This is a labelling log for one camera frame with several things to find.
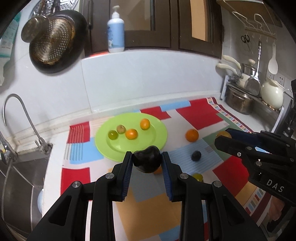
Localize white blue soap bottle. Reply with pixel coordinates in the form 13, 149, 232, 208
107, 5, 125, 53

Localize green fruit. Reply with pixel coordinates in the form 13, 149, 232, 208
108, 130, 118, 140
192, 173, 204, 183

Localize dark plum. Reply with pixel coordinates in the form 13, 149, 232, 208
132, 146, 162, 173
191, 151, 202, 162

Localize dark wooden window frame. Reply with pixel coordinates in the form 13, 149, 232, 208
80, 1, 223, 59

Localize small orange kumquat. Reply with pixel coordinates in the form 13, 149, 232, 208
140, 118, 151, 130
125, 128, 138, 140

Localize black knife block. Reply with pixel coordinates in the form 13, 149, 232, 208
279, 80, 296, 138

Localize white rice spoon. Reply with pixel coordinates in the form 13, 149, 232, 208
268, 42, 278, 75

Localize small brass ladle pot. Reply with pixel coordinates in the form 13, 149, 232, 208
21, 16, 49, 43

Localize black scissors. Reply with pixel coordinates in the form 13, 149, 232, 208
241, 34, 251, 51

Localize wooden cutting board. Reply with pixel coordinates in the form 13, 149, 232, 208
216, 1, 282, 28

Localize large chrome faucet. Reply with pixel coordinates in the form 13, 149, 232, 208
0, 132, 18, 164

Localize person's right hand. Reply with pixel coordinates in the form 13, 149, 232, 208
267, 196, 291, 233

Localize white wire rack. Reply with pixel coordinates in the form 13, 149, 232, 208
232, 11, 276, 39

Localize stainless steel pot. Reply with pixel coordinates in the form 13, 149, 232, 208
226, 87, 254, 115

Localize white handled saucepan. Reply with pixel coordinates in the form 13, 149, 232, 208
216, 55, 253, 88

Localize thin gooseneck faucet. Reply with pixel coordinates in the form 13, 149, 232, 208
2, 93, 53, 155

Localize tan round fruit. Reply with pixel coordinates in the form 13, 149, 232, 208
216, 131, 232, 138
116, 125, 126, 134

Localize green plate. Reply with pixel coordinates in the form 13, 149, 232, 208
94, 113, 168, 162

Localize metal spatula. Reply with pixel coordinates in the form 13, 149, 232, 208
245, 39, 262, 96

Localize stainless steel sink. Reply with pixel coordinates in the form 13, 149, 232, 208
1, 151, 50, 238

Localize white ceramic teapot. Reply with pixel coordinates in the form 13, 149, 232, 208
260, 78, 285, 109

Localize large orange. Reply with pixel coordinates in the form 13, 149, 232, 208
185, 129, 199, 143
154, 166, 162, 175

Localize colourful patterned tablecloth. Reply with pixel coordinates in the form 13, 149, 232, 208
61, 97, 271, 240

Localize teal white box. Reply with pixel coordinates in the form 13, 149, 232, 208
1, 12, 21, 59

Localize brass colander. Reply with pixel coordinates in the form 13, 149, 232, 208
30, 17, 75, 65

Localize steamer rack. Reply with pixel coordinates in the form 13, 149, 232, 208
28, 0, 79, 19

